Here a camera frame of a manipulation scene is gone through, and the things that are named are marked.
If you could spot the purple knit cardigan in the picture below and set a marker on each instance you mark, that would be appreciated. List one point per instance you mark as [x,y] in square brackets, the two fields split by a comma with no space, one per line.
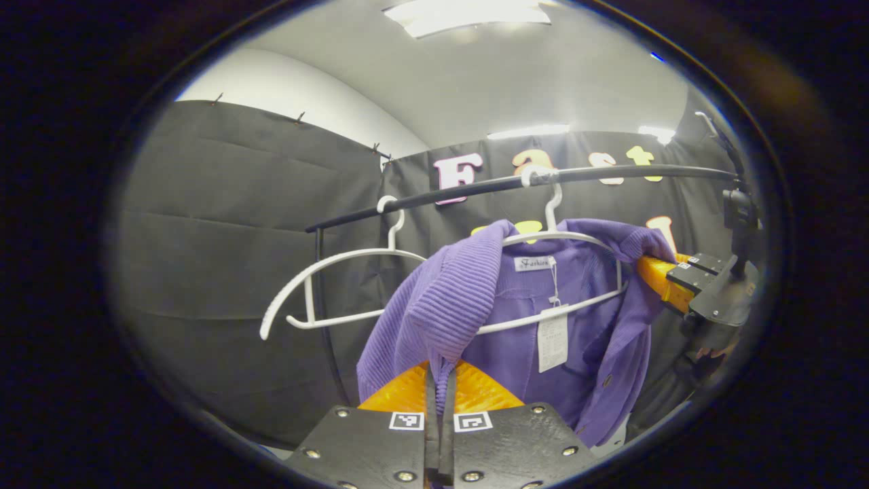
[448,305]

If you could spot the black metal clothes rack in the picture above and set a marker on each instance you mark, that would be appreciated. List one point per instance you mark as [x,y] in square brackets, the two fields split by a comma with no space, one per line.
[475,188]

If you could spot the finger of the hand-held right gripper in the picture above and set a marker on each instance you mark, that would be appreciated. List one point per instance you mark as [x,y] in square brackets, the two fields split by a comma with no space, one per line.
[703,261]
[669,285]

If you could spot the black backdrop cloth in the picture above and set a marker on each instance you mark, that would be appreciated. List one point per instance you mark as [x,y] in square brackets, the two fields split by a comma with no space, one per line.
[237,272]

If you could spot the white plastic hanger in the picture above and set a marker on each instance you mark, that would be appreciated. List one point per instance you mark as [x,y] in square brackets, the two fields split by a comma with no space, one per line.
[326,263]
[553,210]

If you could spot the large ceiling light panel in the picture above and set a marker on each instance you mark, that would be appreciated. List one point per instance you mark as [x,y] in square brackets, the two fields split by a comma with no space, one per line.
[468,15]

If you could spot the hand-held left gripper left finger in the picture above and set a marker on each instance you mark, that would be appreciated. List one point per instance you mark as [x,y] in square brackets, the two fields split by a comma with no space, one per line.
[430,435]

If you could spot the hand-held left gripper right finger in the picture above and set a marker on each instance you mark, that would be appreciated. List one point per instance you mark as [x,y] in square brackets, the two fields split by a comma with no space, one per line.
[448,441]

